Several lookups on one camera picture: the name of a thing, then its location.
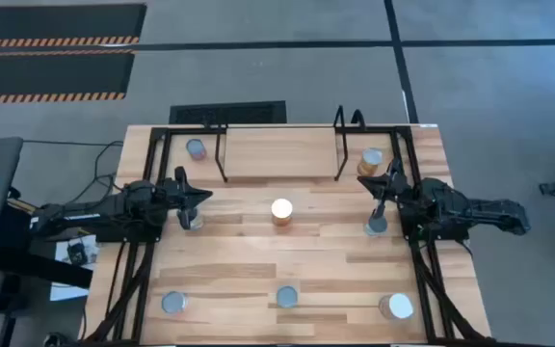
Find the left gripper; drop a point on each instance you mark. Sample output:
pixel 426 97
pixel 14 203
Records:
pixel 176 195

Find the tin can silver lid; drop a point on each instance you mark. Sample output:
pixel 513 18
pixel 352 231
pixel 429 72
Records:
pixel 175 302
pixel 287 296

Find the green polka dot can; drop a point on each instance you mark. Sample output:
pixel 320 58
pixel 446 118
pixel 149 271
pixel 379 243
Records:
pixel 373 230

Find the black support beam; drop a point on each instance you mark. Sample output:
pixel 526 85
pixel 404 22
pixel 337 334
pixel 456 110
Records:
pixel 41 270

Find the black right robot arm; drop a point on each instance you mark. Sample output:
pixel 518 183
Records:
pixel 451 202

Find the orange corn can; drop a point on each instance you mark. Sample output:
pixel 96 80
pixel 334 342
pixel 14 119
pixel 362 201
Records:
pixel 370 161
pixel 282 211

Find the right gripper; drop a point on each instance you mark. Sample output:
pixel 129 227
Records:
pixel 393 190

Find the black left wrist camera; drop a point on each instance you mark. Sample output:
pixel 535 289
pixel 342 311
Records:
pixel 179 174

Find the wide tin can tan label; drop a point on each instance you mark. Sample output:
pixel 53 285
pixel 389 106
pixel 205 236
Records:
pixel 396 306

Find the black floor vent grate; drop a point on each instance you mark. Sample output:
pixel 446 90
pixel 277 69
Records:
pixel 229 113

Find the black hazard-striped floor mat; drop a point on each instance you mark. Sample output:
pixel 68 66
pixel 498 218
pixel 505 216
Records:
pixel 56 21
pixel 48 74

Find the white paper sheet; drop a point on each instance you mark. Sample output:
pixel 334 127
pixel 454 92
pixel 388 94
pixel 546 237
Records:
pixel 63 289

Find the tall peaches can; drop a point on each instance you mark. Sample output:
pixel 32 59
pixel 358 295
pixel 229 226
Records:
pixel 201 223

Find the small black device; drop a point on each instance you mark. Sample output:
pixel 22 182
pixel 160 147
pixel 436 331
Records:
pixel 77 253

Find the wooden shelf with black legs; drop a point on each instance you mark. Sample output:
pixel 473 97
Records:
pixel 280 152

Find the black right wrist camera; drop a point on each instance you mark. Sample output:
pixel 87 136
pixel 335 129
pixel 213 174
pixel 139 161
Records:
pixel 394 168

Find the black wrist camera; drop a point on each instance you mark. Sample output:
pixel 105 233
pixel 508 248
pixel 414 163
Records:
pixel 179 174
pixel 394 168

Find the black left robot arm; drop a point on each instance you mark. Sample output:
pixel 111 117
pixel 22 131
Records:
pixel 113 207

